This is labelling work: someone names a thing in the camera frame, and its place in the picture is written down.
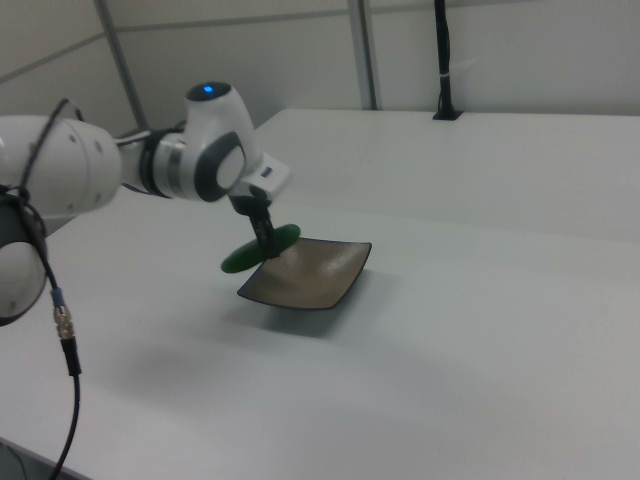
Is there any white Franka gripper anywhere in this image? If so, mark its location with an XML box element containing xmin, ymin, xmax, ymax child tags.
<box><xmin>230</xmin><ymin>152</ymin><xmax>292</xmax><ymax>260</ymax></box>

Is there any green cucumber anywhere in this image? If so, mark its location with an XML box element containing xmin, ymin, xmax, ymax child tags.
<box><xmin>220</xmin><ymin>223</ymin><xmax>303</xmax><ymax>275</ymax></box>

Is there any square brown ceramic plate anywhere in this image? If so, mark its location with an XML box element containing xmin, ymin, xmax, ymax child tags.
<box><xmin>236</xmin><ymin>236</ymin><xmax>374</xmax><ymax>312</ymax></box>

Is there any black cable with metal connector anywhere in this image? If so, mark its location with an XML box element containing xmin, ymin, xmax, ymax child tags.
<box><xmin>0</xmin><ymin>97</ymin><xmax>84</xmax><ymax>480</ymax></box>

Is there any black camera pole with clamp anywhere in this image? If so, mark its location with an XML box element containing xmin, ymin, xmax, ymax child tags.
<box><xmin>431</xmin><ymin>0</ymin><xmax>464</xmax><ymax>122</ymax></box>

